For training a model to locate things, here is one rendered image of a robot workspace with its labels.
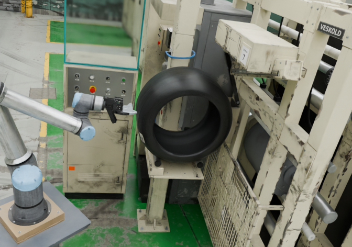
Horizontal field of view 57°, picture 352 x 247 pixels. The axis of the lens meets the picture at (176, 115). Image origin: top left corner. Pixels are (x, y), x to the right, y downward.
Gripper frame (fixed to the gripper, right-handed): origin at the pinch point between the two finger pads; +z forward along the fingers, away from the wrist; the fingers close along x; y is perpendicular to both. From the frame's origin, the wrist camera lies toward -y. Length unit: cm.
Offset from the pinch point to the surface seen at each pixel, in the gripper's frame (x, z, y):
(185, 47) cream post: 27, 26, 40
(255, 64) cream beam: -35, 47, 54
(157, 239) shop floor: 12, 45, -115
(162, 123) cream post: 26.8, 25.4, -16.8
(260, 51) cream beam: -35, 47, 60
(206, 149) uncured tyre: -13, 48, -11
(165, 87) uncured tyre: -9.5, 12.3, 23.7
